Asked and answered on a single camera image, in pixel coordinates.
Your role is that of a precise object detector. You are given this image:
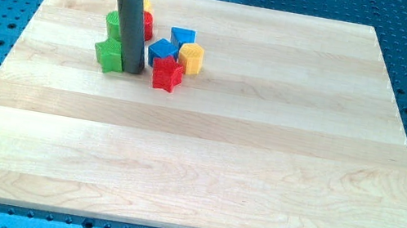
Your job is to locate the green cylinder block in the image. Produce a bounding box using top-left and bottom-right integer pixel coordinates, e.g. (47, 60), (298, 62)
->
(105, 11), (121, 41)

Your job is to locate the blue cube block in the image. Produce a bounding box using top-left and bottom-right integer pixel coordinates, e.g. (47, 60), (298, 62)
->
(147, 38), (178, 67)

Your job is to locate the red cylinder block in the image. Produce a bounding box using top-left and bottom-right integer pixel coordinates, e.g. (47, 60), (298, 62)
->
(143, 11), (154, 42)

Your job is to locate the red star block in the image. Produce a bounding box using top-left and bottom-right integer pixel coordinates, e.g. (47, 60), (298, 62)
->
(152, 56), (184, 92)

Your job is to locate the blue pentagon block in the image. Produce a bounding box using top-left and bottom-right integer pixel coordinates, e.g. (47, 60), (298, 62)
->
(170, 26), (196, 49)

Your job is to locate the light wooden board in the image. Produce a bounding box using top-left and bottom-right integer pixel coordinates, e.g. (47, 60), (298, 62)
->
(0, 0), (407, 228)

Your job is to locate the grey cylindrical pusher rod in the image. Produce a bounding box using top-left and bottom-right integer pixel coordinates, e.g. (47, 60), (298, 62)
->
(117, 0), (145, 74)

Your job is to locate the yellow hexagon block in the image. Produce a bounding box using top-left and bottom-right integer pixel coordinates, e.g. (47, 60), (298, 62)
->
(178, 42), (205, 75)

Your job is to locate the yellow block behind rod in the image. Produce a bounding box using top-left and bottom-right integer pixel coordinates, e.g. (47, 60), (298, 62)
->
(143, 0), (152, 12)

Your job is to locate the green star block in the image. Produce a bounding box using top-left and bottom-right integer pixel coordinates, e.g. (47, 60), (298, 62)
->
(95, 38), (123, 74)

